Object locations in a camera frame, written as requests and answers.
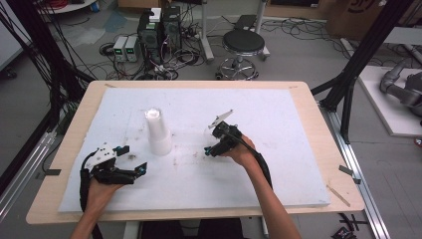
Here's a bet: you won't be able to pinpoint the stack of white plastic cups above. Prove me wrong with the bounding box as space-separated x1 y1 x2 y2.
143 108 173 156

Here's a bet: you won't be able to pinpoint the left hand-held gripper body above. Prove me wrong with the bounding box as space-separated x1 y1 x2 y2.
86 141 137 186

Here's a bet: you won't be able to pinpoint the black flat device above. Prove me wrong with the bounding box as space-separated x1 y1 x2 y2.
233 14 259 31

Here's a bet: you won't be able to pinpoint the black round stool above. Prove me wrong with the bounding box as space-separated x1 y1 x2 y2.
216 29 267 82

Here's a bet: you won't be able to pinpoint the black metal frame post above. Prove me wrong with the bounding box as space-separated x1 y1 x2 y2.
311 0 416 144
5 0 96 103

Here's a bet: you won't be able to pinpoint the person's left hand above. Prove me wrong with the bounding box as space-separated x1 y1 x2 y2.
86 178 124 217

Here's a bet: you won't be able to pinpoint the small white box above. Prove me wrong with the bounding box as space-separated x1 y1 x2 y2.
148 7 163 24

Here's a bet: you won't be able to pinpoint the white floor board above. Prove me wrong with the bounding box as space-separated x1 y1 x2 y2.
357 65 422 138

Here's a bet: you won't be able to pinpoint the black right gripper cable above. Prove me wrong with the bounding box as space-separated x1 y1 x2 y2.
228 129 274 191

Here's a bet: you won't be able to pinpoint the brown cardboard box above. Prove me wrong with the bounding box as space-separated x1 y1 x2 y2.
325 0 422 42

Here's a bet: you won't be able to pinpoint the white foam board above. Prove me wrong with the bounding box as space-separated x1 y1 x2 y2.
58 87 331 214

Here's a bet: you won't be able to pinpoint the thin wooden stick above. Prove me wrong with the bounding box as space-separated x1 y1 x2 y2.
325 184 351 208

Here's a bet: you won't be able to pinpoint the coiled black cable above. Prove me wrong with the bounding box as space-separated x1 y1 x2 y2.
99 42 115 57

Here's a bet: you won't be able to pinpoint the black computer tower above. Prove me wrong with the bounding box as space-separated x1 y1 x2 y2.
136 11 164 65
161 5 183 55

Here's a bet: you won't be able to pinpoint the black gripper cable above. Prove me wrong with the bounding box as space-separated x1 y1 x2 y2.
79 149 104 239
228 129 274 191

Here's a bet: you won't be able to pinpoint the person's right hand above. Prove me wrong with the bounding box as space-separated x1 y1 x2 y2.
220 133 259 169

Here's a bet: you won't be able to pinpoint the grey bench power supply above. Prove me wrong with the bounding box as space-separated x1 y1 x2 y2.
124 35 140 63
112 35 129 63

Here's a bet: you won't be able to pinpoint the white stand leg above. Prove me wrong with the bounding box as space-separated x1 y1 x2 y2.
254 0 271 62
198 0 216 64

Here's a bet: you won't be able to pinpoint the tangle of black floor cables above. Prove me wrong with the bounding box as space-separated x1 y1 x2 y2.
262 17 344 53

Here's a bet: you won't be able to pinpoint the person's dark trousers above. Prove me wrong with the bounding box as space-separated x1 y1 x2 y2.
138 217 250 239

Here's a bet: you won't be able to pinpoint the light wooden table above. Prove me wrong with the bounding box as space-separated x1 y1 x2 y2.
25 80 365 239

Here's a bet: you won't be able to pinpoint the aluminium floor rail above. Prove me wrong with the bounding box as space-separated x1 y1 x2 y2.
0 129 58 222
318 102 392 239

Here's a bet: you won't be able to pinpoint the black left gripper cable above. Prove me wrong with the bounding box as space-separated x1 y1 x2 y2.
79 149 104 239

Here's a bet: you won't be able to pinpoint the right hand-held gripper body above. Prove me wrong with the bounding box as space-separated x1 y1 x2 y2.
207 109 244 158

